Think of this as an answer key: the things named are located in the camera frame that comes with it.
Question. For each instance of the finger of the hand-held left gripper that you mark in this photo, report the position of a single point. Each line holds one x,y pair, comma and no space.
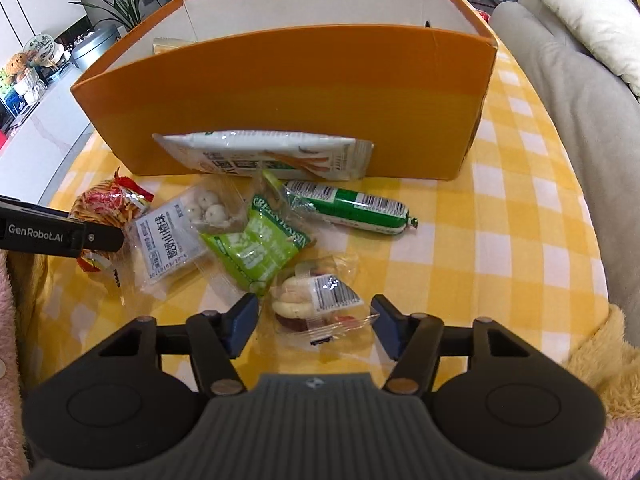
105,240

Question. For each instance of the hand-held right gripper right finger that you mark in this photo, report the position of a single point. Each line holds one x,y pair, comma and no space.
390,327

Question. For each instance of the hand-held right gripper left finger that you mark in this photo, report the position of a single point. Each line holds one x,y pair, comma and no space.
242,322

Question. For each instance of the red orange snack bag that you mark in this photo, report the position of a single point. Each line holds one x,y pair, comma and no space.
100,200

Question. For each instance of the clear packet of white balls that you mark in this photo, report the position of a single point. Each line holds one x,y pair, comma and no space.
165,245

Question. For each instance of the clear pastry packet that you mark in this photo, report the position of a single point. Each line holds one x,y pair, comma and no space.
310,300

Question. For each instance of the green sausage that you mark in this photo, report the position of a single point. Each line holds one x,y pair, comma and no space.
355,207

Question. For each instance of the long white green snack packet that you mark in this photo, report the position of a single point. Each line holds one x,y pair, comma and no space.
260,152

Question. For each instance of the orange cardboard box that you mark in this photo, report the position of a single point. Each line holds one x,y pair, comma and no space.
300,100

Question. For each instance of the white low cabinet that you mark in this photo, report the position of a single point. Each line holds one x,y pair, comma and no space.
40,135

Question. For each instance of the yellow checked tablecloth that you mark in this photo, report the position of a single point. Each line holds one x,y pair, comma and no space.
500,240

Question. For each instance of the small plush toy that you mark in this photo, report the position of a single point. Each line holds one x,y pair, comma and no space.
17,65

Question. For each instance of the round hand fan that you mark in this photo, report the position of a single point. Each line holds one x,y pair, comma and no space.
40,46

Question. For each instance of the silver metal trash can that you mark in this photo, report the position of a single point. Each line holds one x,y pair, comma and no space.
95,47

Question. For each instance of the yellow fluffy blanket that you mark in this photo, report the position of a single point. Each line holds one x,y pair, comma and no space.
610,355

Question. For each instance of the grey sofa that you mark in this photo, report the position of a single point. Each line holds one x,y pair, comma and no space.
575,135

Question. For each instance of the red packet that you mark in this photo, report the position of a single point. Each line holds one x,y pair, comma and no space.
482,15

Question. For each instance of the grey cushion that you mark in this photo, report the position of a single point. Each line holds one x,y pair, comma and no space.
590,20

